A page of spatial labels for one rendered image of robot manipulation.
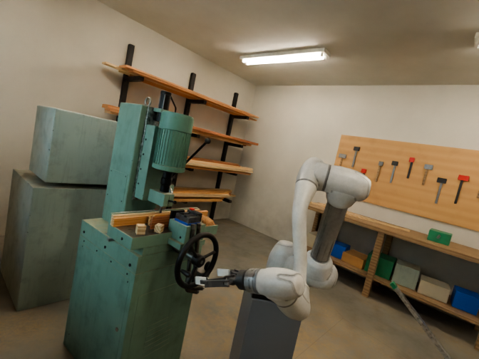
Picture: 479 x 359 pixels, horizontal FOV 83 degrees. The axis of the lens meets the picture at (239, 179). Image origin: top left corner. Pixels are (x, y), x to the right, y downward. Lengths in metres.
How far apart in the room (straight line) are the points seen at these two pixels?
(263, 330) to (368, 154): 3.14
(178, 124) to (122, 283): 0.83
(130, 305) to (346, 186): 1.15
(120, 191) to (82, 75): 2.26
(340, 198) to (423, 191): 2.87
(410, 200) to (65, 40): 4.48
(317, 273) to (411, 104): 3.17
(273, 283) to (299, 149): 3.89
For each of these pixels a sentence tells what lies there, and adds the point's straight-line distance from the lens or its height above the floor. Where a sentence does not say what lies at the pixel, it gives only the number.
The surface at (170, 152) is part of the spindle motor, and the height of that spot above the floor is 1.30.
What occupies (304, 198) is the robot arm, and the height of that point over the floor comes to 1.24.
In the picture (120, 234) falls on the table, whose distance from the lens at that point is 1.41.
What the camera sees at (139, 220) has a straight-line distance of 1.52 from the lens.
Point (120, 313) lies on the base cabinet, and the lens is 1.59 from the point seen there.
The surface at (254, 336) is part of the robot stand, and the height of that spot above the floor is 0.39.
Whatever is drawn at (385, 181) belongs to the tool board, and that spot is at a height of 1.39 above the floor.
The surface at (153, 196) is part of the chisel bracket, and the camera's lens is 1.59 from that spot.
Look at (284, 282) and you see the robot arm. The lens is 0.98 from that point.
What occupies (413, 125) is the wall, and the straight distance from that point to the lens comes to 4.27.
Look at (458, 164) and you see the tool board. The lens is 4.13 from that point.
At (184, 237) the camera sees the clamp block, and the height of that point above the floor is 0.90.
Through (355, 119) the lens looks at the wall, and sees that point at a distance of 4.47.
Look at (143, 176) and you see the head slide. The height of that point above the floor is 1.13.
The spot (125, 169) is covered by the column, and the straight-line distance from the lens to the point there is 1.68.
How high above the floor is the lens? 1.37
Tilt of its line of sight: 6 degrees down
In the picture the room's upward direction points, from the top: 12 degrees clockwise
